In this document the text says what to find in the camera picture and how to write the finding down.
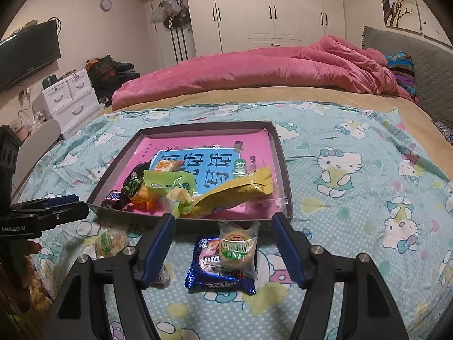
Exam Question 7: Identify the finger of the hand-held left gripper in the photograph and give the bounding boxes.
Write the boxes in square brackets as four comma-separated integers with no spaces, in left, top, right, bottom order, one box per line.
[35,200,90,231]
[10,194,79,215]

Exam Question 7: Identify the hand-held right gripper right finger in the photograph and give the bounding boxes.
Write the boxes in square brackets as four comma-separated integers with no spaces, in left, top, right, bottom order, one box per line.
[272,212,411,340]

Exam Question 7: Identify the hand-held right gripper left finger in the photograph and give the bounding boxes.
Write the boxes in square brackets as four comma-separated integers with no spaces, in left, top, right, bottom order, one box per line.
[44,212,176,340]

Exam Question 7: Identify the blue cookie packet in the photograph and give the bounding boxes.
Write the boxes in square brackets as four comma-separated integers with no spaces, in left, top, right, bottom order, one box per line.
[186,237,257,295]

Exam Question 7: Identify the round pastry green label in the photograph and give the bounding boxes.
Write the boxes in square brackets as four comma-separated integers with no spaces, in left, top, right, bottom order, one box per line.
[93,228,130,259]
[217,220,260,280]

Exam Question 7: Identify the small orange snack packet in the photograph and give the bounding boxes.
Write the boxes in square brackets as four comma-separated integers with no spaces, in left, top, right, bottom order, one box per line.
[132,187,156,210]

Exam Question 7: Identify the light green snack packet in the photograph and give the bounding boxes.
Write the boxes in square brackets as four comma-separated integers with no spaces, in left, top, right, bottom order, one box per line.
[143,170,199,197]

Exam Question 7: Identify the dark grey shallow box tray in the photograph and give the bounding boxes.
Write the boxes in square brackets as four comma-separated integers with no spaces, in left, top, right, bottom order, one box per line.
[86,120,294,222]

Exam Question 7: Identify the long yellow snack packet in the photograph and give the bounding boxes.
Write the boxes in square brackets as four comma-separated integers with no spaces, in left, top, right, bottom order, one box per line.
[193,166,275,218]

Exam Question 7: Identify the dark snack clear wrapper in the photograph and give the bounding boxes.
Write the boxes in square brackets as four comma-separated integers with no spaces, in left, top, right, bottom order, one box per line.
[150,265,171,289]

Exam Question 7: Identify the black green pea snack packet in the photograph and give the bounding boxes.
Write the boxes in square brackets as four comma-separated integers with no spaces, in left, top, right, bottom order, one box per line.
[122,172,147,208]

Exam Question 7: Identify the light blue printed blanket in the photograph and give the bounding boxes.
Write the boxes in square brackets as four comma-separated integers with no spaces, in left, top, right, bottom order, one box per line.
[18,100,453,340]

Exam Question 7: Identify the yellow patterned clothing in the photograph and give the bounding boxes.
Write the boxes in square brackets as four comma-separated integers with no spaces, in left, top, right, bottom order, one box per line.
[28,265,54,307]

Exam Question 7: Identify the white drawer cabinet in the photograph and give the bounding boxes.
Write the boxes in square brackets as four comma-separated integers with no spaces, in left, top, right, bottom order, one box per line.
[33,68,107,140]

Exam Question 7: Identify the pink book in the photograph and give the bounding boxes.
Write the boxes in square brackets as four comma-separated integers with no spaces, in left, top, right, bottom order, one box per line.
[101,129,289,216]

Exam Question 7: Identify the black flat television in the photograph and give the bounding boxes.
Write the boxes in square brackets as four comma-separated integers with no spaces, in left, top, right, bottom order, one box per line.
[0,19,61,93]

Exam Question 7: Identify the pile of dark clothes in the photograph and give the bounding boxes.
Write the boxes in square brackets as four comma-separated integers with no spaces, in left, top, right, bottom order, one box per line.
[86,55,137,105]

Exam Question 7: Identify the white door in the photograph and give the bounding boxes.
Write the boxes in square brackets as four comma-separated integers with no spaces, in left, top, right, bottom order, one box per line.
[145,0,197,69]

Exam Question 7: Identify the pink duvet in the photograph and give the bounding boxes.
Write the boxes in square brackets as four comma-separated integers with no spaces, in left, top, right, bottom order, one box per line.
[111,35,420,107]

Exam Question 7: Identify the dark patterned cloth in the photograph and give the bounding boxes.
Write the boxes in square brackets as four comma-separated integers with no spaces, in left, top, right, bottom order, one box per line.
[432,120,453,144]

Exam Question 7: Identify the striped colourful pillow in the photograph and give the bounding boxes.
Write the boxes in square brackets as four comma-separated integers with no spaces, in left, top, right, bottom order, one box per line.
[386,51,416,96]

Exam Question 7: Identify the hanging bags and hats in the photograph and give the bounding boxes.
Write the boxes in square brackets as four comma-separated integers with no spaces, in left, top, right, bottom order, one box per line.
[151,0,192,31]

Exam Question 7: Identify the grey quilted headboard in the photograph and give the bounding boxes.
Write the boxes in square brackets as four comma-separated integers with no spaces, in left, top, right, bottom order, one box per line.
[362,25,453,128]

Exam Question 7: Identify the white wardrobe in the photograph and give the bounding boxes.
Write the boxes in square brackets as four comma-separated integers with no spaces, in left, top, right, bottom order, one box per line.
[125,0,345,54]

